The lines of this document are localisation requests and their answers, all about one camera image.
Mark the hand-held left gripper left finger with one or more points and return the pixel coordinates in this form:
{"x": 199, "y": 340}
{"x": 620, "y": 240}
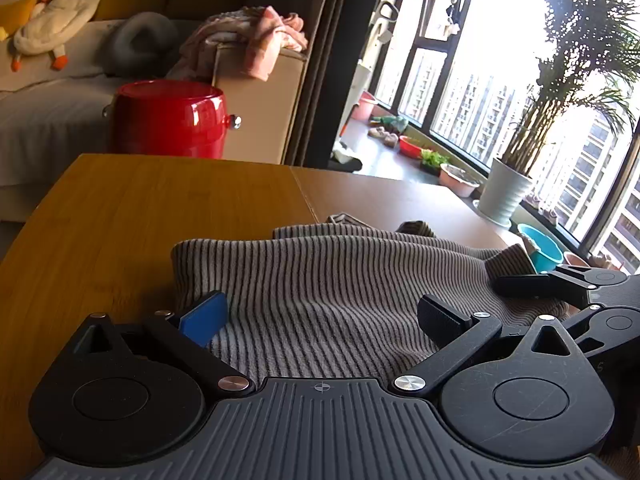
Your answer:
{"x": 205, "y": 317}

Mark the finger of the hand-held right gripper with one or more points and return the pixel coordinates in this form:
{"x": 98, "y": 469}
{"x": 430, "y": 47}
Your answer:
{"x": 525, "y": 285}
{"x": 615, "y": 322}

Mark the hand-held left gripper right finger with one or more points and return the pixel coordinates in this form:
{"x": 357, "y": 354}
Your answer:
{"x": 440, "y": 317}

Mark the grey striped cloth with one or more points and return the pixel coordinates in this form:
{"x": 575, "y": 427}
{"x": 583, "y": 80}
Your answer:
{"x": 325, "y": 300}

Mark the teal basin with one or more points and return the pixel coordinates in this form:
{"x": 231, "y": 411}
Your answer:
{"x": 542, "y": 255}

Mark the white plant pot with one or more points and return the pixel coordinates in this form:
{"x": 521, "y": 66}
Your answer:
{"x": 505, "y": 192}

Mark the pink patterned basin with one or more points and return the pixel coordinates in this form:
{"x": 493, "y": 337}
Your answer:
{"x": 457, "y": 180}

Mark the green plant tray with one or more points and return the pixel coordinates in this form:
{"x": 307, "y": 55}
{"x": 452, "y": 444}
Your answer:
{"x": 434, "y": 160}

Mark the red basin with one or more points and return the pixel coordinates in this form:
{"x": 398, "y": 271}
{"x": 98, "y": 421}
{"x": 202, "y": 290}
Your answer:
{"x": 411, "y": 146}

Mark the dark floor cloth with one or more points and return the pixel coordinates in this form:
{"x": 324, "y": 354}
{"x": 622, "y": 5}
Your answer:
{"x": 347, "y": 157}

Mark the pair of light shoes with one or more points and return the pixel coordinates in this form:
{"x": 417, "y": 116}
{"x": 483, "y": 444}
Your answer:
{"x": 382, "y": 136}

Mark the red glossy bucket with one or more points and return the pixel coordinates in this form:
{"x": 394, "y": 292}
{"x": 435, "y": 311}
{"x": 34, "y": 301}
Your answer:
{"x": 170, "y": 120}

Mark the green plush toy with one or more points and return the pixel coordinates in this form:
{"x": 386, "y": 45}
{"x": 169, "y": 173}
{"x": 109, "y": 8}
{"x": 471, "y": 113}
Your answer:
{"x": 392, "y": 122}

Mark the plain pink basin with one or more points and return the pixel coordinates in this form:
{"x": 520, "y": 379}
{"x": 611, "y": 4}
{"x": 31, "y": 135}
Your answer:
{"x": 364, "y": 106}

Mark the beige sofa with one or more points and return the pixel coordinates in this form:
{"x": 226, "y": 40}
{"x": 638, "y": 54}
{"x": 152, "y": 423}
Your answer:
{"x": 45, "y": 115}

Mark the palm plant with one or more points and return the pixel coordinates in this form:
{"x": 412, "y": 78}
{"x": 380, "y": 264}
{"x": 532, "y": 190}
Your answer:
{"x": 580, "y": 25}

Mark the white upright vacuum cleaner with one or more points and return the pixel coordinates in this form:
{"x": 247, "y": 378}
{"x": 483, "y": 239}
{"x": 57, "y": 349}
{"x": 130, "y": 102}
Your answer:
{"x": 367, "y": 45}

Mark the grey neck pillow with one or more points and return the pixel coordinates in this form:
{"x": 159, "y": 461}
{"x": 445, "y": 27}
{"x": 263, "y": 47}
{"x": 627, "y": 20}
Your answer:
{"x": 125, "y": 45}

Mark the pink patterned blanket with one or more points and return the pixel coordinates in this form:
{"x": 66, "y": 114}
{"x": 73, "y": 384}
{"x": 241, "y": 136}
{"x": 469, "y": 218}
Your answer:
{"x": 260, "y": 35}

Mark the dark curtain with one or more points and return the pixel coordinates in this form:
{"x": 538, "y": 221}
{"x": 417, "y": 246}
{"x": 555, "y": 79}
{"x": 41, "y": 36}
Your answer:
{"x": 345, "y": 35}

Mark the white goose plush toy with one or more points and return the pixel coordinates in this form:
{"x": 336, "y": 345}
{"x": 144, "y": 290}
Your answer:
{"x": 55, "y": 20}

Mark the yellow cushion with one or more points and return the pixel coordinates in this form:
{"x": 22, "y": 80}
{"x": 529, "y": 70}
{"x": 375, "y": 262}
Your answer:
{"x": 17, "y": 15}

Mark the black window frame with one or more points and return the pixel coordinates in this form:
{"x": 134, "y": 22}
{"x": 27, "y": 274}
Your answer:
{"x": 467, "y": 20}

